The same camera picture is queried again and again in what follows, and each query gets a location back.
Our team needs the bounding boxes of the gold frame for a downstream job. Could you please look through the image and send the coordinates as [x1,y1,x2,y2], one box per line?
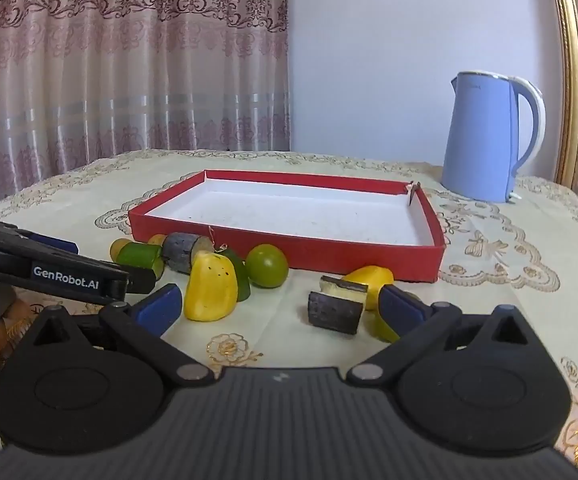
[544,0,578,187]

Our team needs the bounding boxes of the small yellow fruit piece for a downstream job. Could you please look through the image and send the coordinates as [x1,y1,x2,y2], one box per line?
[341,266,395,311]

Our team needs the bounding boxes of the large yellow fruit piece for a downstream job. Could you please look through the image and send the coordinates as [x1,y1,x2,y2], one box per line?
[184,252,239,322]

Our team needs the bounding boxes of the light blue electric kettle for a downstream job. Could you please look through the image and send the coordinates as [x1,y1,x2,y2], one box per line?
[440,71,546,204]

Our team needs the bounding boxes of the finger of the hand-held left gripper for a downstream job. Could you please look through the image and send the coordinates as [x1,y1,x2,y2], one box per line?
[0,247,155,306]
[0,214,78,255]

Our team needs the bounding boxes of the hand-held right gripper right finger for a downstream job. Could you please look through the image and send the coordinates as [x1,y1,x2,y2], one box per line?
[346,285,552,386]

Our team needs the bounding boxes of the green cucumber end piece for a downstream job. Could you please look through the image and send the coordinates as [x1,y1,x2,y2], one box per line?
[221,249,252,302]

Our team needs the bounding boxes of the red shallow box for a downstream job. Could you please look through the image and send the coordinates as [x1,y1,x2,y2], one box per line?
[128,169,446,285]

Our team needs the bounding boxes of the dark sugarcane piece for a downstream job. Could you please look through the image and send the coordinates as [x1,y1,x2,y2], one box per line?
[161,232,215,276]
[307,275,370,336]

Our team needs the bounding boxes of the pink patterned curtain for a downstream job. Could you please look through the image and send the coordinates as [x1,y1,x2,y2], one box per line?
[0,0,290,211]

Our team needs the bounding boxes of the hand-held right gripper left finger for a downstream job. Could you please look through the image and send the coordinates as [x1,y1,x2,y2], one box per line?
[21,284,215,386]

